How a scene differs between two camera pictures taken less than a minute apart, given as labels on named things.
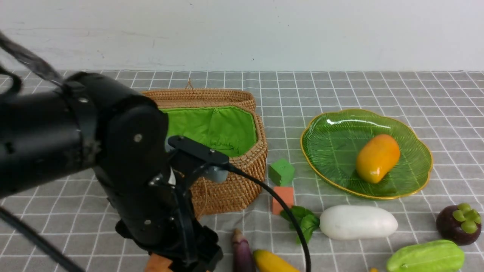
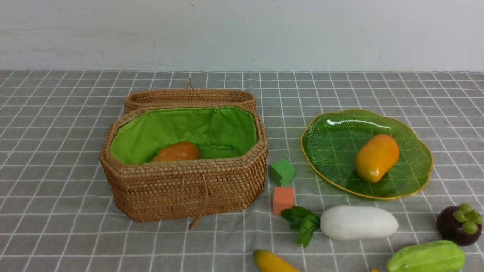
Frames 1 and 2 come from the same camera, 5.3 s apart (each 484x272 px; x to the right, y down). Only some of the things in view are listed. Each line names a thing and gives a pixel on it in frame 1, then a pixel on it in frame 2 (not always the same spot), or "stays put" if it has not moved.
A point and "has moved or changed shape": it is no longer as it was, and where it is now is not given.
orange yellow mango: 379,155 stays put
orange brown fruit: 156,263 has moved or changed shape
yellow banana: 266,261 stays put
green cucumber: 437,255 stays put
